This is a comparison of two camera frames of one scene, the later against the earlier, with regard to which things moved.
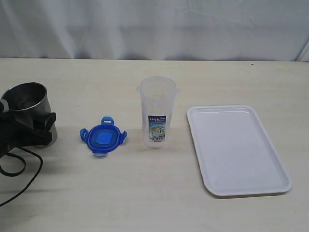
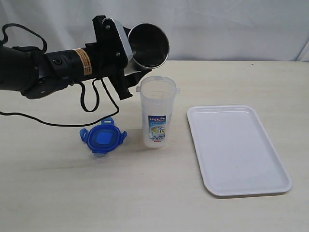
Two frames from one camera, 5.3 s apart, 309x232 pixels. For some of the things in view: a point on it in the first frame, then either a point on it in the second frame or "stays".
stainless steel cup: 31,100 → 149,45
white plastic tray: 236,156 stays
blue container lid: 104,138 stays
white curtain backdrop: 154,30 stays
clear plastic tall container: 157,96 stays
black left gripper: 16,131 → 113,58
